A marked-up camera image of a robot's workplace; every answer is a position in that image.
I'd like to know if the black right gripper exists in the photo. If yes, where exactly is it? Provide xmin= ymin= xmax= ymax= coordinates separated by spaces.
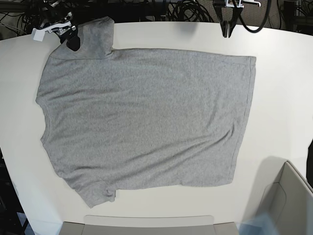
xmin=40 ymin=4 xmax=80 ymax=51

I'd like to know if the grey bin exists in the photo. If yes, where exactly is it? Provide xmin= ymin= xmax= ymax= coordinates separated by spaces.
xmin=256 ymin=161 xmax=313 ymax=235
xmin=59 ymin=215 xmax=239 ymax=235

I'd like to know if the thick black cable loop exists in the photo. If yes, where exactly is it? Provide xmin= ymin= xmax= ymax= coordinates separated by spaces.
xmin=229 ymin=0 xmax=272 ymax=34

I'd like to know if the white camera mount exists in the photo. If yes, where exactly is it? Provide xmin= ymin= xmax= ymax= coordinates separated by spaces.
xmin=224 ymin=0 xmax=261 ymax=8
xmin=31 ymin=21 xmax=71 ymax=42

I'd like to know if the grey T-shirt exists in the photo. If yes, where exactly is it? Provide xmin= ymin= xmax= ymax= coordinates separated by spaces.
xmin=36 ymin=17 xmax=256 ymax=207

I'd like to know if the grey bin right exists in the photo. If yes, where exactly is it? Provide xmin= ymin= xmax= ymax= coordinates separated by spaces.
xmin=256 ymin=161 xmax=313 ymax=235

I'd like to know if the dark object right edge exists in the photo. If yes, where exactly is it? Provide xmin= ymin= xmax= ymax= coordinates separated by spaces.
xmin=306 ymin=141 xmax=313 ymax=187

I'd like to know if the grey bin bottom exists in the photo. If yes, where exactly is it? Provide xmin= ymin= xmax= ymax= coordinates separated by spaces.
xmin=59 ymin=215 xmax=239 ymax=235

